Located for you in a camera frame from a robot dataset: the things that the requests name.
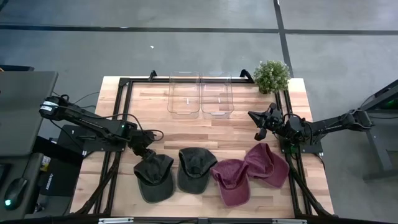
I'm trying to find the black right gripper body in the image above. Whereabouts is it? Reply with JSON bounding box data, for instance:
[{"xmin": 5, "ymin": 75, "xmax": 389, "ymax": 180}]
[{"xmin": 263, "ymin": 102, "xmax": 285, "ymax": 133}]

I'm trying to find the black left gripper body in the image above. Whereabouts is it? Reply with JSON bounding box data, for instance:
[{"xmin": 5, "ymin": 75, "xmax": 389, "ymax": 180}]
[{"xmin": 134, "ymin": 145, "xmax": 158, "ymax": 162}]

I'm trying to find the maroon baseball cap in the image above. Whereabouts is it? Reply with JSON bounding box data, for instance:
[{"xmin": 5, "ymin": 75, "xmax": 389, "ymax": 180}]
[
  {"xmin": 210, "ymin": 159, "xmax": 251, "ymax": 208},
  {"xmin": 244, "ymin": 142, "xmax": 290, "ymax": 189}
]

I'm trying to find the dark green baseball cap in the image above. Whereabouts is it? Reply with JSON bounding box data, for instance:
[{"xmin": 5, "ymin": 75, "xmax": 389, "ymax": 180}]
[
  {"xmin": 133, "ymin": 152, "xmax": 175, "ymax": 204},
  {"xmin": 177, "ymin": 147, "xmax": 218, "ymax": 195}
]

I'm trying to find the clear plastic bin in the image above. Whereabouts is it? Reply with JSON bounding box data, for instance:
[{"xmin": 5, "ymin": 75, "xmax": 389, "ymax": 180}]
[
  {"xmin": 167, "ymin": 70, "xmax": 201, "ymax": 120},
  {"xmin": 200, "ymin": 70, "xmax": 235, "ymax": 121}
]

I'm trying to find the small green potted plant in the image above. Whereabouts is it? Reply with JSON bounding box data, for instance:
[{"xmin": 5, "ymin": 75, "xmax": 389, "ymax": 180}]
[{"xmin": 252, "ymin": 60, "xmax": 292, "ymax": 95}]

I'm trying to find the black box with white logo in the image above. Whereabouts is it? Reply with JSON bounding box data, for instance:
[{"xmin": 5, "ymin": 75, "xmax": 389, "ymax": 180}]
[{"xmin": 39, "ymin": 157, "xmax": 83, "ymax": 197}]

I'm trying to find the black metal stand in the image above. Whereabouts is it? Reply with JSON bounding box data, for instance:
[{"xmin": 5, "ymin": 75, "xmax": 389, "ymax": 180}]
[{"xmin": 354, "ymin": 79, "xmax": 398, "ymax": 181}]

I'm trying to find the dark grey low desk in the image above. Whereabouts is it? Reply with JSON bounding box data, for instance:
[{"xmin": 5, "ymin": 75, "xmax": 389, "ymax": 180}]
[{"xmin": 0, "ymin": 152, "xmax": 44, "ymax": 221}]

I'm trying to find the grey desk top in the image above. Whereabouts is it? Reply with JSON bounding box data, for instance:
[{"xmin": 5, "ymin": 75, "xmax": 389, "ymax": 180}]
[{"xmin": 0, "ymin": 70, "xmax": 59, "ymax": 157}]

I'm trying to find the black computer mouse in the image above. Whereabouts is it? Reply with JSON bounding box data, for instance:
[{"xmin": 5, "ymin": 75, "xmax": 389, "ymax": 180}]
[{"xmin": 3, "ymin": 177, "xmax": 28, "ymax": 211}]

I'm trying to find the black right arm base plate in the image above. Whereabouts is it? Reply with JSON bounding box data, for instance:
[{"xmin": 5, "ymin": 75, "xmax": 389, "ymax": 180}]
[{"xmin": 279, "ymin": 132, "xmax": 324, "ymax": 154}]

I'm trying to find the black aluminium rail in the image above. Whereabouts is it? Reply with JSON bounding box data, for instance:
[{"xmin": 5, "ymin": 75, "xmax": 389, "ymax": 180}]
[{"xmin": 0, "ymin": 214, "xmax": 398, "ymax": 224}]

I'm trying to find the black metal table frame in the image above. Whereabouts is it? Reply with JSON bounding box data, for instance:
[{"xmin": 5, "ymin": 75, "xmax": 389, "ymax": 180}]
[{"xmin": 74, "ymin": 70, "xmax": 338, "ymax": 218}]

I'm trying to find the silver metal bracket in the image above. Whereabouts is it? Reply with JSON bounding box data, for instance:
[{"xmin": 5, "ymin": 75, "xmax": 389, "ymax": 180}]
[
  {"xmin": 272, "ymin": 218, "xmax": 308, "ymax": 224},
  {"xmin": 98, "ymin": 217, "xmax": 134, "ymax": 224}
]

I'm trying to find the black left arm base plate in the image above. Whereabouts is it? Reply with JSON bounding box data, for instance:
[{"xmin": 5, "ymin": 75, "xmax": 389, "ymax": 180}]
[{"xmin": 57, "ymin": 124, "xmax": 127, "ymax": 153}]

